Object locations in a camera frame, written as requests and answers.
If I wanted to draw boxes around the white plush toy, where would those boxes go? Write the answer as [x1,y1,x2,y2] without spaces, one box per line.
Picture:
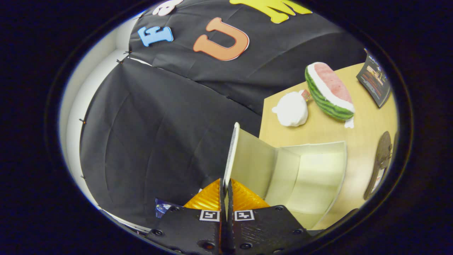
[271,90,309,127]

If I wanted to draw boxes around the watermelon slice plush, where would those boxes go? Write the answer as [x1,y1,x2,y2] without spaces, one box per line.
[305,62,356,129]

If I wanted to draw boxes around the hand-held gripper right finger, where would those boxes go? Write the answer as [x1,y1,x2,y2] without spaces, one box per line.
[226,179,312,255]

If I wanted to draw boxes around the black cover book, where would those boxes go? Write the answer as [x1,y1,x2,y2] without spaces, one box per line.
[356,53,392,108]

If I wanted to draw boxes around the beige storage box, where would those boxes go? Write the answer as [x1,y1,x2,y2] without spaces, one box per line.
[223,122,348,231]

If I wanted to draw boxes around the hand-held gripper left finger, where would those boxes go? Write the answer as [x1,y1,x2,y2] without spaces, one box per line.
[145,178,227,255]

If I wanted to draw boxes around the black backdrop cloth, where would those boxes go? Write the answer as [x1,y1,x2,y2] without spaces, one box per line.
[80,0,367,227]

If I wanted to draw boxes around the blue printed packet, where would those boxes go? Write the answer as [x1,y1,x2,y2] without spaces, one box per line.
[155,198,179,219]

